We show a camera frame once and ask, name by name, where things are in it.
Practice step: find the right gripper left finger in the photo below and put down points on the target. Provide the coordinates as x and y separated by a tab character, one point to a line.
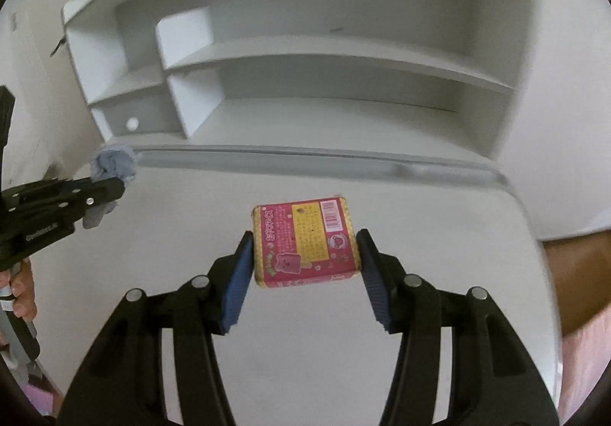
120	381

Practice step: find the left hand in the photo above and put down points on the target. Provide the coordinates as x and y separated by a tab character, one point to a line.
22	287

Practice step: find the grey tissue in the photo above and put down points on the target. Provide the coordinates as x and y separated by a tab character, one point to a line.
114	161

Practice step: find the pink yellow candy box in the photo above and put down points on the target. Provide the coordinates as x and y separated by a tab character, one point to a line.
304	242

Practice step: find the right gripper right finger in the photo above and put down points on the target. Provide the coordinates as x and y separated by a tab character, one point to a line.
494	381

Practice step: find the white desk hutch shelf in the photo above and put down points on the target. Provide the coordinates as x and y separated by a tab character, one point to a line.
435	78

